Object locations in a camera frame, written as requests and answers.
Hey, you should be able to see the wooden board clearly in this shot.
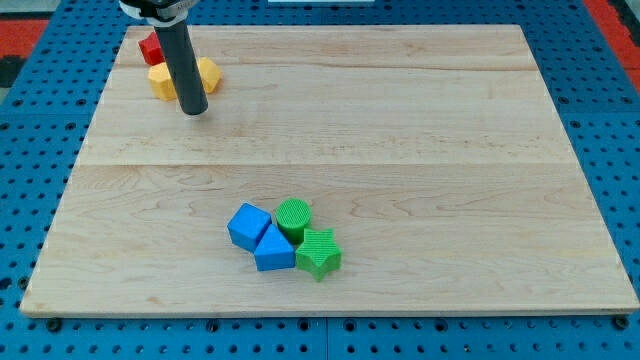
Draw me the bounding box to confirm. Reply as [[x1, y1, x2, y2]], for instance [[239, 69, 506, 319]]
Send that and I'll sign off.
[[20, 25, 639, 318]]

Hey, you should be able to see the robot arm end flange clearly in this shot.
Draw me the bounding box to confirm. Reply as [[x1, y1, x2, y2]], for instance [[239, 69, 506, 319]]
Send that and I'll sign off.
[[119, 0, 200, 27]]

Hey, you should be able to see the yellow hexagon block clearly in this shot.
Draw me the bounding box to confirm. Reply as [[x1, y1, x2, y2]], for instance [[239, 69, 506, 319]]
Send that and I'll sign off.
[[147, 62, 177, 101], [197, 57, 222, 94]]

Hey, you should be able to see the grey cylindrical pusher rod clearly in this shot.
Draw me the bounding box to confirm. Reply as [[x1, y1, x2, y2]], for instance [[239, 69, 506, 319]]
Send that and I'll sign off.
[[154, 20, 208, 116]]

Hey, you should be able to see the blue triangle block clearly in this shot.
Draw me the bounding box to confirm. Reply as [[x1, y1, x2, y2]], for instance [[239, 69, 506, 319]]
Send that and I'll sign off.
[[254, 224, 295, 272]]

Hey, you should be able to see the yellow hexagon block right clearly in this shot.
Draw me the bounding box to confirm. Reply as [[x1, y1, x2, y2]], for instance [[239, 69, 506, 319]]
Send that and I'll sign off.
[[197, 57, 222, 94]]

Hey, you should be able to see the blue cube block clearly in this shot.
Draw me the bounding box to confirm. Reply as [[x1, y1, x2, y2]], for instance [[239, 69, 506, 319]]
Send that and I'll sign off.
[[227, 203, 272, 253]]

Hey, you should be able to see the yellow hexagon block left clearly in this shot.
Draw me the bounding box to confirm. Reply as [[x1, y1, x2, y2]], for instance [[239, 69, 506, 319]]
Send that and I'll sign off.
[[147, 62, 177, 101]]

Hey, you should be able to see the green cylinder block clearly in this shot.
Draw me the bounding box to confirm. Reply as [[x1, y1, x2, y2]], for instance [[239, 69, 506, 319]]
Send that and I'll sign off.
[[275, 198, 312, 245]]

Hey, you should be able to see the green star block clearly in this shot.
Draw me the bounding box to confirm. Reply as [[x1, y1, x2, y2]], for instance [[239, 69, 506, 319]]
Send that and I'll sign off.
[[295, 228, 342, 282]]

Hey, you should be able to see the red block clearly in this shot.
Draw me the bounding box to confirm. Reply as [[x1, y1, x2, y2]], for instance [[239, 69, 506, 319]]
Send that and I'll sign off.
[[138, 32, 165, 66]]

